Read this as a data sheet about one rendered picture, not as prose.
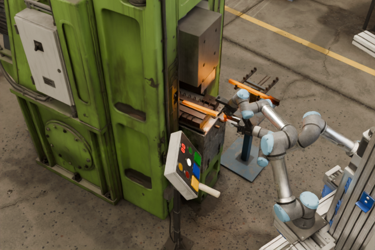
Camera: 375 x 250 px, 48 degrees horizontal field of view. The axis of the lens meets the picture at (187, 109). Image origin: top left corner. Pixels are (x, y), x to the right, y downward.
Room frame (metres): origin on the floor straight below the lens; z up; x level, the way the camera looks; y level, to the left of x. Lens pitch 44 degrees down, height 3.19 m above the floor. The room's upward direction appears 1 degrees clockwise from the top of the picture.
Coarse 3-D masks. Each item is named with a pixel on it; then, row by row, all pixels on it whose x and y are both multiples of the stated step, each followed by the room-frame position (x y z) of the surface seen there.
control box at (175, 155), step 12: (180, 132) 1.86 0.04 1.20; (180, 144) 1.77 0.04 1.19; (168, 156) 1.69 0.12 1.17; (180, 156) 1.69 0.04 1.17; (192, 156) 1.78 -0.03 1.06; (168, 168) 1.59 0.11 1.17; (192, 168) 1.70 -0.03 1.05; (180, 180) 1.54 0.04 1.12; (180, 192) 1.54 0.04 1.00; (192, 192) 1.54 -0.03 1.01
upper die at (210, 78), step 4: (212, 72) 2.29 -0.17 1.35; (208, 76) 2.24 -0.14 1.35; (212, 76) 2.29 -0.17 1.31; (204, 80) 2.19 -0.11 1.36; (208, 80) 2.24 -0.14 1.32; (212, 80) 2.30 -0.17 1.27; (180, 84) 2.24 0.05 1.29; (184, 84) 2.22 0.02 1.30; (188, 84) 2.21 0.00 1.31; (200, 84) 2.16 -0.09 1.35; (204, 84) 2.20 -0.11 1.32; (208, 84) 2.25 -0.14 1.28; (188, 88) 2.21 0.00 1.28; (192, 88) 2.19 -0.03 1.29; (196, 88) 2.17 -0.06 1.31; (200, 88) 2.16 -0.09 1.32; (204, 88) 2.20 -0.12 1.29; (196, 92) 2.17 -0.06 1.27; (200, 92) 2.16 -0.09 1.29
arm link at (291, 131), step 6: (258, 102) 2.09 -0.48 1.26; (264, 102) 2.09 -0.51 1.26; (270, 102) 2.10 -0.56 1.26; (258, 108) 2.05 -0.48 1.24; (264, 108) 2.03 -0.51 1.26; (270, 108) 2.01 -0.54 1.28; (264, 114) 2.00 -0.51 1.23; (270, 114) 1.95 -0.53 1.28; (276, 114) 1.94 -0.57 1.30; (270, 120) 1.93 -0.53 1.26; (276, 120) 1.89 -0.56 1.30; (282, 120) 1.87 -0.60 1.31; (276, 126) 1.85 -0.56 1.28; (282, 126) 1.82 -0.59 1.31; (288, 126) 1.80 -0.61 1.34; (288, 132) 1.72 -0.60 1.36; (294, 132) 1.73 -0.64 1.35; (294, 138) 1.69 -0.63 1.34; (294, 144) 1.68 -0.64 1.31
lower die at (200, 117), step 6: (180, 96) 2.44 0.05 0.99; (186, 96) 2.44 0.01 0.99; (180, 102) 2.37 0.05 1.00; (192, 102) 2.37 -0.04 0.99; (198, 102) 2.38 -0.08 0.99; (180, 108) 2.31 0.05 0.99; (186, 108) 2.31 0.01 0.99; (192, 108) 2.30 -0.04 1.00; (210, 108) 2.31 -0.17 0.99; (180, 114) 2.25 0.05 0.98; (186, 114) 2.25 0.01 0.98; (192, 114) 2.24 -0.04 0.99; (198, 114) 2.24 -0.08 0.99; (204, 114) 2.24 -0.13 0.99; (210, 114) 2.30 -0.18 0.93; (198, 120) 2.20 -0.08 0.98; (204, 120) 2.22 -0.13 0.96; (198, 126) 2.16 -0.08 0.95
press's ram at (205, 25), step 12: (192, 12) 2.39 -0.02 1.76; (204, 12) 2.39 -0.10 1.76; (216, 12) 2.39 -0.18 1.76; (180, 24) 2.25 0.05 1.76; (192, 24) 2.25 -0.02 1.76; (204, 24) 2.25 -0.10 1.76; (216, 24) 2.30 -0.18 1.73; (180, 36) 2.18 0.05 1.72; (192, 36) 2.14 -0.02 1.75; (204, 36) 2.17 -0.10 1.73; (216, 36) 2.31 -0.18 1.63; (180, 48) 2.18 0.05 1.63; (192, 48) 2.14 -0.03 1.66; (204, 48) 2.18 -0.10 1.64; (216, 48) 2.32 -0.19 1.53; (180, 60) 2.18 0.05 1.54; (192, 60) 2.14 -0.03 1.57; (204, 60) 2.18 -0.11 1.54; (216, 60) 2.33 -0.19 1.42; (180, 72) 2.18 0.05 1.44; (192, 72) 2.14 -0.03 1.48; (204, 72) 2.19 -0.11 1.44; (192, 84) 2.14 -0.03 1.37
